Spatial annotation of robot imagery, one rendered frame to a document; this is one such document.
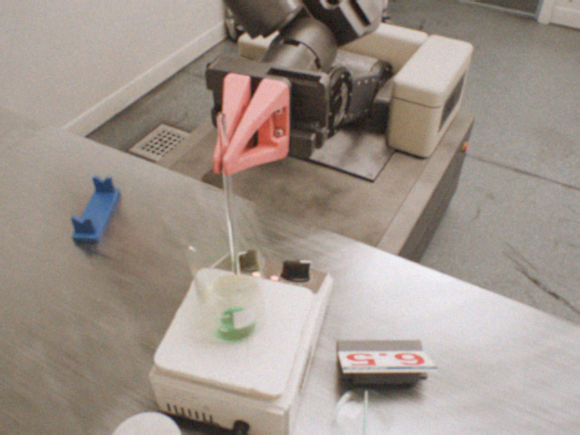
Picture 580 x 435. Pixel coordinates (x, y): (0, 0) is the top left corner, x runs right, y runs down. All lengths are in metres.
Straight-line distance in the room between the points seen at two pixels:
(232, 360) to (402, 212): 0.92
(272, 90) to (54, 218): 0.45
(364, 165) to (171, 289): 0.87
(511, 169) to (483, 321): 1.56
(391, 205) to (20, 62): 1.32
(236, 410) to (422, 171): 1.07
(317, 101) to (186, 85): 2.13
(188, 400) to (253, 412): 0.06
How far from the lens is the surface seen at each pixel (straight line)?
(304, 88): 0.45
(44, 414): 0.62
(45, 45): 2.15
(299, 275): 0.61
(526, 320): 0.69
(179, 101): 2.47
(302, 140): 0.46
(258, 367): 0.50
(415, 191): 1.43
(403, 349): 0.62
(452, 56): 1.57
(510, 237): 1.92
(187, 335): 0.52
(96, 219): 0.77
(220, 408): 0.53
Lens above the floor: 1.26
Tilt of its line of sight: 42 degrees down
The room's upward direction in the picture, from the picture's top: straight up
